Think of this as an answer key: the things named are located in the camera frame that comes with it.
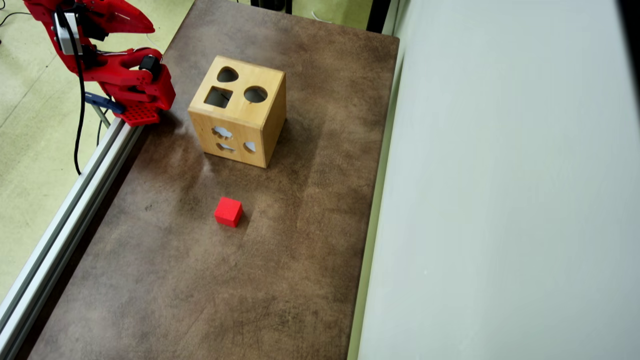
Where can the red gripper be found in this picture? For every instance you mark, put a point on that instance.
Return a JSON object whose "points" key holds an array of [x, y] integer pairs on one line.
{"points": [[112, 11]]}

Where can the red wooden cube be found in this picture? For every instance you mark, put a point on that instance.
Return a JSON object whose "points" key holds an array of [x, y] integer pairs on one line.
{"points": [[228, 211]]}

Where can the red robot arm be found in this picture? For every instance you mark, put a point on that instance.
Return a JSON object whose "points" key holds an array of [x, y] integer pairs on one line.
{"points": [[125, 70]]}

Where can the blue table clamp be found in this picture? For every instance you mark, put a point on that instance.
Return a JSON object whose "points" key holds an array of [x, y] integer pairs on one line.
{"points": [[102, 101]]}

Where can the black furniture base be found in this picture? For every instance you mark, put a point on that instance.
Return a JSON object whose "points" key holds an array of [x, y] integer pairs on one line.
{"points": [[272, 5]]}

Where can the wooden shape sorter box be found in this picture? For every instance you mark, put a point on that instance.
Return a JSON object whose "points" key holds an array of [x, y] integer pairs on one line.
{"points": [[239, 120]]}

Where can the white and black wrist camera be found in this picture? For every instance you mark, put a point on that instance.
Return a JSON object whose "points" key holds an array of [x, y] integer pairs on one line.
{"points": [[67, 32]]}

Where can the aluminium profile rail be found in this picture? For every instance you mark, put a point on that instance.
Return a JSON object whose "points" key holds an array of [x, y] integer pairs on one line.
{"points": [[65, 220]]}

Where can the dark vertical post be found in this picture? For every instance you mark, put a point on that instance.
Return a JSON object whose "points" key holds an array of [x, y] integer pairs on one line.
{"points": [[378, 15]]}

